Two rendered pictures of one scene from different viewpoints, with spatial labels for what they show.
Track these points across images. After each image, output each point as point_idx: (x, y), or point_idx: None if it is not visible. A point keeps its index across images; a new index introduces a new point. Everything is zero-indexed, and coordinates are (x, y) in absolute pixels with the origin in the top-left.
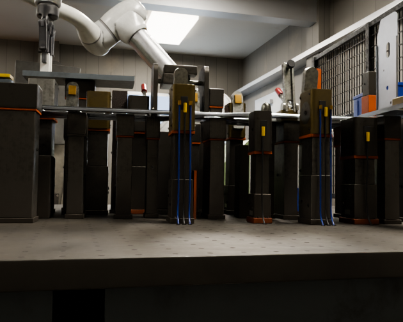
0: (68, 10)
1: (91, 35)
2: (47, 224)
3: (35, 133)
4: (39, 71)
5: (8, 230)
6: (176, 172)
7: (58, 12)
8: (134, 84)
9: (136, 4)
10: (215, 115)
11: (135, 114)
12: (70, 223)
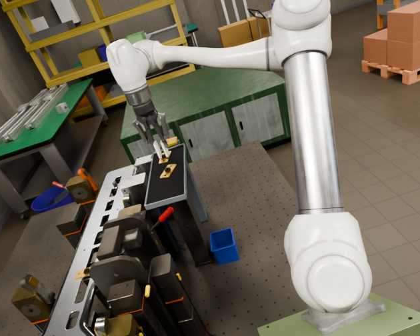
0: (202, 61)
1: (253, 69)
2: (83, 285)
3: (73, 243)
4: (152, 159)
5: (57, 283)
6: None
7: (140, 110)
8: (159, 206)
9: (277, 9)
10: (67, 323)
11: (95, 260)
12: (84, 293)
